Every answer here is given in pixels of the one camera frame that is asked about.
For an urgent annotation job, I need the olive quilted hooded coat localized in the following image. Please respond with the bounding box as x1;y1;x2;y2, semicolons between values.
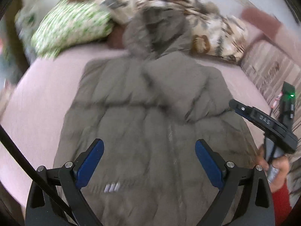
54;7;255;225

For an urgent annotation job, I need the person's right hand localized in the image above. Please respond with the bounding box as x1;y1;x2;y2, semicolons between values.
255;145;290;193

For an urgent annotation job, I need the striped floral sofa cushion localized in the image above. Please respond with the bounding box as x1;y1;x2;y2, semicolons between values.
241;40;300;139

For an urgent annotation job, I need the brown pink headboard cushion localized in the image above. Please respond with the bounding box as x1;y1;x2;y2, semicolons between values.
241;7;300;65

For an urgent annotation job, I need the beige leaf print blanket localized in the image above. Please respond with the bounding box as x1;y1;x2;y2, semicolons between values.
68;0;250;64

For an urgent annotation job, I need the green white patterned pillow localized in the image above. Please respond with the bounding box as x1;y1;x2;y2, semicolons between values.
31;0;113;59

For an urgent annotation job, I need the blue floral pillow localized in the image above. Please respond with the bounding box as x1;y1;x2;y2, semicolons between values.
15;4;41;65

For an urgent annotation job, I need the black cable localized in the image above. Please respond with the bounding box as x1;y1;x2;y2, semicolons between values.
0;124;76;226

